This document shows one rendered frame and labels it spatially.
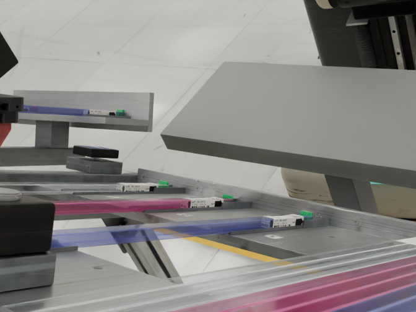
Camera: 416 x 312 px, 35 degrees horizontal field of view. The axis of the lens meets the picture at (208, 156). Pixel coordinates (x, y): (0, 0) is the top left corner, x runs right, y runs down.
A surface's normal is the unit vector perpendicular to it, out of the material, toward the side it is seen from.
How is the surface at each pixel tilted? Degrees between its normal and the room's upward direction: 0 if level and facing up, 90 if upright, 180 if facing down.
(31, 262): 90
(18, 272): 90
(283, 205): 46
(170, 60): 0
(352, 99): 0
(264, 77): 0
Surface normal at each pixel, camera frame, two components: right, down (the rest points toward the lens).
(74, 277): 0.12, -0.99
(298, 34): -0.33, -0.74
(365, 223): -0.62, -0.04
